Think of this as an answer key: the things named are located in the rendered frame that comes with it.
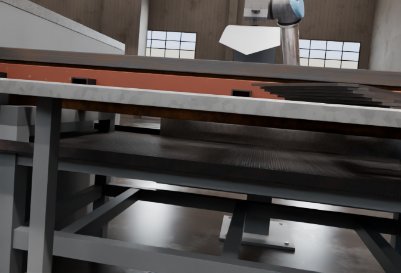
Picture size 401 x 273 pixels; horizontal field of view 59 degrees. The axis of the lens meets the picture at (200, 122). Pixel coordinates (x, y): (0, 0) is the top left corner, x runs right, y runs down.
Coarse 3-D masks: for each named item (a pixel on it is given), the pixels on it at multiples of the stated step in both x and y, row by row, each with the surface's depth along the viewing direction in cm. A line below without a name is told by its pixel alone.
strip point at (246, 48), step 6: (222, 42) 105; (228, 42) 105; (234, 42) 105; (234, 48) 101; (240, 48) 101; (246, 48) 101; (252, 48) 101; (258, 48) 101; (264, 48) 101; (246, 54) 97
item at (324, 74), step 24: (0, 48) 107; (192, 72) 98; (216, 72) 96; (240, 72) 95; (264, 72) 93; (288, 72) 92; (312, 72) 91; (336, 72) 90; (360, 72) 89; (384, 72) 88
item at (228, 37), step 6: (222, 36) 110; (228, 36) 110; (234, 36) 110; (240, 36) 110; (246, 36) 110; (252, 36) 110; (258, 36) 110; (264, 36) 109; (270, 36) 109; (276, 36) 109; (240, 42) 105; (246, 42) 105; (252, 42) 105; (258, 42) 105; (264, 42) 105; (270, 42) 105; (276, 42) 105
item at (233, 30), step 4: (228, 28) 118; (232, 28) 118; (236, 28) 118; (240, 28) 118; (244, 28) 118; (248, 28) 118; (252, 28) 118; (224, 32) 114; (228, 32) 114; (232, 32) 114; (236, 32) 114; (240, 32) 114; (244, 32) 114; (248, 32) 114; (252, 32) 114; (256, 32) 114; (260, 32) 114; (264, 32) 114; (268, 32) 113; (272, 32) 113; (276, 32) 113
